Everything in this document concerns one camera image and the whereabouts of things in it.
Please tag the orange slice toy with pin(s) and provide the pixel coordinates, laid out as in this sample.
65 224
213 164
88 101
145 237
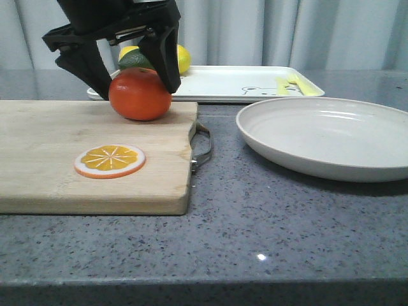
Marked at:
110 161

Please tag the yellow lemon left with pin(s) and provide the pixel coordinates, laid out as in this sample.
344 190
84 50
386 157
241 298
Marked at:
126 50

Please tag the wooden cutting board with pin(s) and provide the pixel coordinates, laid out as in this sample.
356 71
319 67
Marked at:
40 141

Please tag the white rectangular tray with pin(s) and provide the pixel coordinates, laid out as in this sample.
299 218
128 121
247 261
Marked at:
241 84

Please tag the orange tangerine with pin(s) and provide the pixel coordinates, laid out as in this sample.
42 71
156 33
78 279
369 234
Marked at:
139 94

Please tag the yellow lemon right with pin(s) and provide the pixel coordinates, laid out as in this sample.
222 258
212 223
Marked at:
184 59

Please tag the beige round plate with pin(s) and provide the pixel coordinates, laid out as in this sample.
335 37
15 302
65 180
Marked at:
330 138

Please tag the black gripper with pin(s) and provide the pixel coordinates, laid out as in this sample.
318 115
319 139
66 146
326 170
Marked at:
116 21

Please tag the yellow lemon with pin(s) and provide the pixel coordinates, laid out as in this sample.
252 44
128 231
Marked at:
184 59
126 50

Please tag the yellow plastic knife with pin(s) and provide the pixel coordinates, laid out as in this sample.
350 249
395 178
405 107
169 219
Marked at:
282 86

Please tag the metal cutting board handle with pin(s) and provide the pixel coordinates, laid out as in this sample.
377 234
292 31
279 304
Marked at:
202 145

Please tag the yellow plastic fork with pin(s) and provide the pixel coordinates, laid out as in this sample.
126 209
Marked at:
306 89

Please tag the green lime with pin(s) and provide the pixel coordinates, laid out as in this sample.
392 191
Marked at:
134 59

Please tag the grey curtain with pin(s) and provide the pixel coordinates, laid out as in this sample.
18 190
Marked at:
329 35

